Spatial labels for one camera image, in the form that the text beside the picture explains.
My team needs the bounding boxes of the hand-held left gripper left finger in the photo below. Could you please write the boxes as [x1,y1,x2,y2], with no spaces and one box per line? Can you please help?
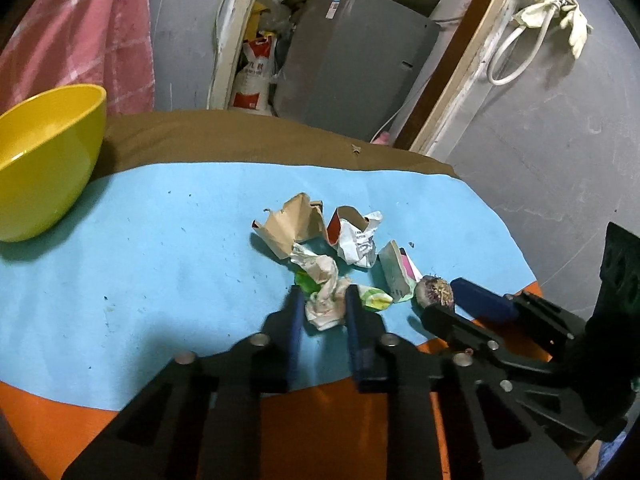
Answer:
[60,285,306,480]

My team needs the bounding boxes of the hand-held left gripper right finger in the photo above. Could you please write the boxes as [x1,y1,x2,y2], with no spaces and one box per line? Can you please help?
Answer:
[345,284,583,480]

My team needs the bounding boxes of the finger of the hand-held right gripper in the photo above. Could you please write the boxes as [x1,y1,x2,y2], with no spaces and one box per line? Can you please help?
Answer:
[450,277,587,357]
[422,305,576,397]

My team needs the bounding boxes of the white paper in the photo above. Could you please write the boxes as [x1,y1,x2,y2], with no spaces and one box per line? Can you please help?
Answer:
[290,242,352,332]

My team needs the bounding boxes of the pale green yellow wrapper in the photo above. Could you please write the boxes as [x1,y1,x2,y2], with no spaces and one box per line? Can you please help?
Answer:
[357,285,394,314]

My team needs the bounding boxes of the bright green wrapper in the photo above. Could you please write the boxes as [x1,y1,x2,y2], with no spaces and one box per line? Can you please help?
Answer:
[295,270,322,294]

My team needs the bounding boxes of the purple brown bulb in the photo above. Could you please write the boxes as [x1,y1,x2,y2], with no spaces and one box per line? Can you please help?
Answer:
[416,275,456,309]

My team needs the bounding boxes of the white green pink carton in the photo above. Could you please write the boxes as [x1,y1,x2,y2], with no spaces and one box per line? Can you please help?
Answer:
[378,240,424,304]

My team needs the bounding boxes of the red white packet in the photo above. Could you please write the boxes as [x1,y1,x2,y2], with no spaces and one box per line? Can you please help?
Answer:
[327,205,384,269]

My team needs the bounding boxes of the brown paper carton piece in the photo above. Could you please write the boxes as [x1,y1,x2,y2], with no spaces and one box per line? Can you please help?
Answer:
[252,192,326,261]

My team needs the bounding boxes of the person's right forearm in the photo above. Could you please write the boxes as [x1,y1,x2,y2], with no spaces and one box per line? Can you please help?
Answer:
[575,440,608,480]

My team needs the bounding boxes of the striped orange blue brown blanket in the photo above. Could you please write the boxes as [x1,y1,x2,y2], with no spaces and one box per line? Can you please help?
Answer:
[0,109,546,480]

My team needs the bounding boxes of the red white sack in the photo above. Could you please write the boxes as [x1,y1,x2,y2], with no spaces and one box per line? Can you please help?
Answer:
[231,35,279,111]

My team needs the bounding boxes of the grey refrigerator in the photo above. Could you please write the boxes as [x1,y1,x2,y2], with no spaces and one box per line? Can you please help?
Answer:
[272,0,442,143]

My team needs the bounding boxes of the white rubber gloves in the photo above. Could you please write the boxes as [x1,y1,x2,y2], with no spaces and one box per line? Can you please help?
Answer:
[515,0,594,60]

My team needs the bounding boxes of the yellow plastic bowl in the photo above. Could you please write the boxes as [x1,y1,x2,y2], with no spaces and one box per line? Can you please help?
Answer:
[0,84,108,243]

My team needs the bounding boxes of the pink checked cloth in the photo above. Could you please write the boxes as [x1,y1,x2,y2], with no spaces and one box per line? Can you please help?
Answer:
[0,0,155,121]

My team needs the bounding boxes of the white power cable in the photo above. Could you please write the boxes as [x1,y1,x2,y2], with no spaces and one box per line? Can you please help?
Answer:
[370,101,417,143]

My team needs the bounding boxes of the white hose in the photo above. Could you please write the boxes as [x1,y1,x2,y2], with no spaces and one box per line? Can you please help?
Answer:
[487,0,562,86]

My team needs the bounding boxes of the wooden door frame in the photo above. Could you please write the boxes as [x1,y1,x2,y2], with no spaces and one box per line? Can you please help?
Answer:
[207,0,526,156]

